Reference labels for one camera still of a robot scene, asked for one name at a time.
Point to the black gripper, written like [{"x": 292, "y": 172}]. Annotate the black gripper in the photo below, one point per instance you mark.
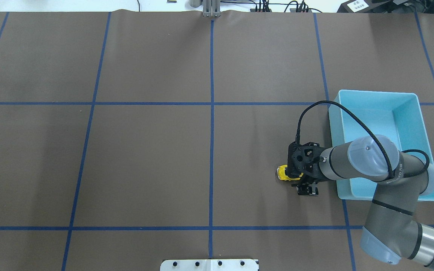
[{"x": 313, "y": 177}]

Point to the yellow beetle toy car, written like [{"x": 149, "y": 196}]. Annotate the yellow beetle toy car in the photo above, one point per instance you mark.
[{"x": 281, "y": 173}]

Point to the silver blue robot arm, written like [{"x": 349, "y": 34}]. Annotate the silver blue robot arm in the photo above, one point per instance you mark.
[{"x": 390, "y": 233}]

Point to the light blue plastic bin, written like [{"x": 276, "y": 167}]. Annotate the light blue plastic bin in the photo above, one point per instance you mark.
[{"x": 395, "y": 115}]

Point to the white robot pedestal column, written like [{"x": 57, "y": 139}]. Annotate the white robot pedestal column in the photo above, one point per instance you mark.
[{"x": 210, "y": 265}]

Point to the aluminium frame post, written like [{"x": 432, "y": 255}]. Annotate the aluminium frame post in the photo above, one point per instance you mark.
[{"x": 211, "y": 8}]

